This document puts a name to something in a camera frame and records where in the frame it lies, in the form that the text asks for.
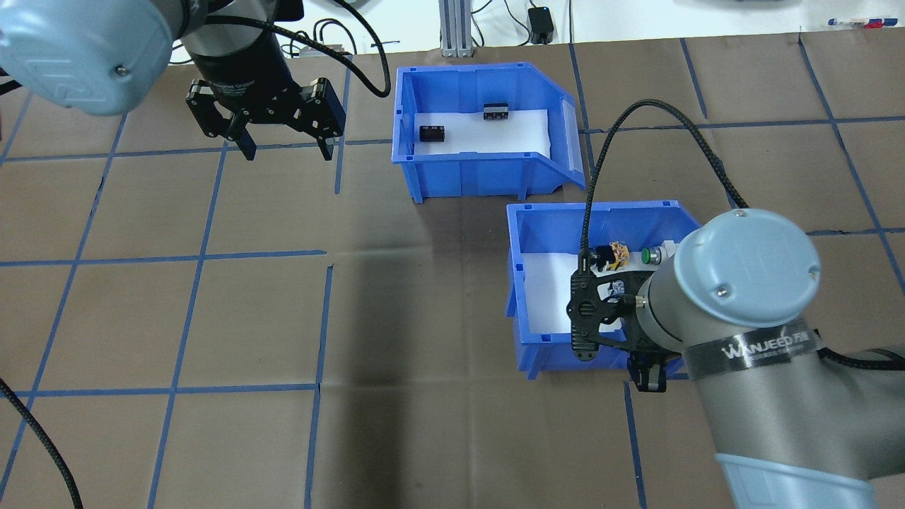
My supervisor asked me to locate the blue plastic push-button bin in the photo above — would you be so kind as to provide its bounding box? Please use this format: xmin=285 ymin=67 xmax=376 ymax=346
xmin=504 ymin=200 xmax=702 ymax=381

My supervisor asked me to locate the blue plastic battery bin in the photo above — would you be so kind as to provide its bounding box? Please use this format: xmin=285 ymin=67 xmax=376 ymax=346
xmin=391 ymin=62 xmax=588 ymax=204

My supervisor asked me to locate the green push button white block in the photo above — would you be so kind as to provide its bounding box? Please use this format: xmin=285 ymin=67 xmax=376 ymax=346
xmin=640 ymin=244 xmax=683 ymax=268

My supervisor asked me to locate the white foam sheet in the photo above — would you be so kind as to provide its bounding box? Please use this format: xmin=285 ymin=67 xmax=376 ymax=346
xmin=522 ymin=253 xmax=637 ymax=333
xmin=412 ymin=108 xmax=554 ymax=155

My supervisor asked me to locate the black power adapter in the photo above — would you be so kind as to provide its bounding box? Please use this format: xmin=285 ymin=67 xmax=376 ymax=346
xmin=529 ymin=6 xmax=556 ymax=45

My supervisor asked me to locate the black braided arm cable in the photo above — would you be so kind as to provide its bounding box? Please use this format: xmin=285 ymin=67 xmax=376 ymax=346
xmin=580 ymin=99 xmax=905 ymax=372
xmin=0 ymin=0 xmax=393 ymax=509

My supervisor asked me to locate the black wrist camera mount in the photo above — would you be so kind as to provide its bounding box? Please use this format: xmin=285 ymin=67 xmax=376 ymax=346
xmin=258 ymin=0 xmax=305 ymax=22
xmin=568 ymin=271 xmax=641 ymax=363

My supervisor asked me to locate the thin black cable loop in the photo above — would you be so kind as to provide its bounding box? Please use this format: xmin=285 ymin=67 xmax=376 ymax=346
xmin=311 ymin=20 xmax=359 ymax=54

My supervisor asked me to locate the black selector switch yellow block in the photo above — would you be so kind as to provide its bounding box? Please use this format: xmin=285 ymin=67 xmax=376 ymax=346
xmin=592 ymin=240 xmax=631 ymax=273

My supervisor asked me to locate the aluminium extrusion post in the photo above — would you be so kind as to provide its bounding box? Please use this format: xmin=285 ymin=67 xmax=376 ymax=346
xmin=440 ymin=0 xmax=476 ymax=57

